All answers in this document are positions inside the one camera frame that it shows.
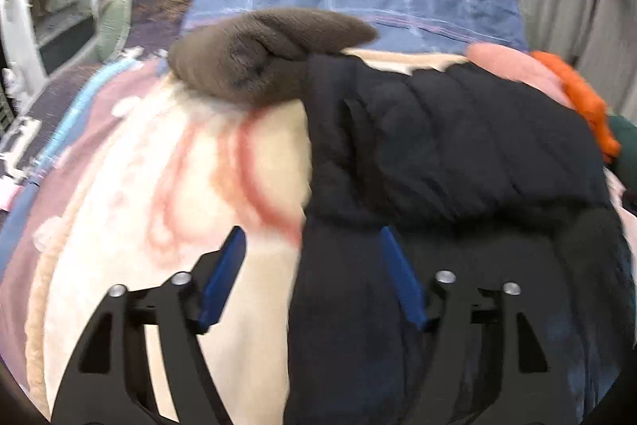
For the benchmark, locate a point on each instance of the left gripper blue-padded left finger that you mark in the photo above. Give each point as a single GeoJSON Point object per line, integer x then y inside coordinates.
{"type": "Point", "coordinates": [107, 379]}

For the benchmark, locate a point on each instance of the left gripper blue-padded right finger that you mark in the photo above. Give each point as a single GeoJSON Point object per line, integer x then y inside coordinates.
{"type": "Point", "coordinates": [484, 356]}

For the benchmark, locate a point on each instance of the black puffer jacket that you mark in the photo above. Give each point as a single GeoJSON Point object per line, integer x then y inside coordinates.
{"type": "Point", "coordinates": [447, 156]}

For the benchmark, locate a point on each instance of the cream pink plush blanket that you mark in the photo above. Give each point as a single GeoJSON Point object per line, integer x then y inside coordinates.
{"type": "Point", "coordinates": [164, 188]}

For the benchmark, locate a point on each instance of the dark green folded garment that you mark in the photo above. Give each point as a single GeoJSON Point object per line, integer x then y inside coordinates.
{"type": "Point", "coordinates": [624, 166]}

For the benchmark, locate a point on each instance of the orange puffer jacket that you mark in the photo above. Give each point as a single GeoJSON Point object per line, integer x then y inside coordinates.
{"type": "Point", "coordinates": [585, 101]}

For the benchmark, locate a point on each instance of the pink quilted jacket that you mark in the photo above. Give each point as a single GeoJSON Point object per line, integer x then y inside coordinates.
{"type": "Point", "coordinates": [511, 64]}

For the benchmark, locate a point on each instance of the brown fleece garment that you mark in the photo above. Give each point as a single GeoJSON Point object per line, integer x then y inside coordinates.
{"type": "Point", "coordinates": [259, 58]}

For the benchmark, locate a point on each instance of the grey curtain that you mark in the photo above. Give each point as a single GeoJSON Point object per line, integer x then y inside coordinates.
{"type": "Point", "coordinates": [597, 38]}

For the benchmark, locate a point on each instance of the green pillow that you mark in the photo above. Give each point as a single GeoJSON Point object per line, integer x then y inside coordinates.
{"type": "Point", "coordinates": [112, 28]}

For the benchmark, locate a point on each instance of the dark patterned bed sheet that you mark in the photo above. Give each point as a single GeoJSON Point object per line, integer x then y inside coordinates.
{"type": "Point", "coordinates": [155, 24]}

